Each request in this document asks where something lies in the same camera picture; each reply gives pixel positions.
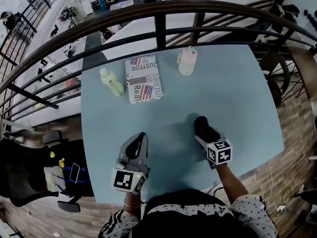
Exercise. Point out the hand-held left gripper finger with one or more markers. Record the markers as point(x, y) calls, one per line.
point(144, 150)
point(123, 151)

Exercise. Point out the pale yellow plastic bottle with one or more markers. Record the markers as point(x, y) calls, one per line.
point(112, 83)

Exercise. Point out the white bag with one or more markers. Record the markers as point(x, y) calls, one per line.
point(53, 178)

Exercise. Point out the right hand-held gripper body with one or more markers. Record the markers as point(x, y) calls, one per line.
point(220, 151)

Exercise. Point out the person's left forearm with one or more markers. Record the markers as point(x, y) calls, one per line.
point(131, 202)

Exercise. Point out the smartphone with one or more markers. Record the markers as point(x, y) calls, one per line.
point(74, 172)

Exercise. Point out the person's right forearm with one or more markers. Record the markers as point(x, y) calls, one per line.
point(230, 182)

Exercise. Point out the pink and white bottle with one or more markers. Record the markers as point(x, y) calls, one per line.
point(187, 62)

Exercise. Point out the light blue table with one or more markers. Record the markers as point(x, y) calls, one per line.
point(223, 103)

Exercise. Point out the black office chair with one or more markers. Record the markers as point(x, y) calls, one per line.
point(22, 172)

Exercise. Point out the flag print box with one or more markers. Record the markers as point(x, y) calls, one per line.
point(144, 80)

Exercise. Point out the dark metal railing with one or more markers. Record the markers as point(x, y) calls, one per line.
point(161, 23)

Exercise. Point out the person's black printed shirt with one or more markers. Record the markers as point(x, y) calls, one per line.
point(188, 214)

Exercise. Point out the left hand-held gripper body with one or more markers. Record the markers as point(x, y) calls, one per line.
point(128, 180)

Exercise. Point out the dark round stool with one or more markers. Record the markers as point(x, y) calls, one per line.
point(276, 76)

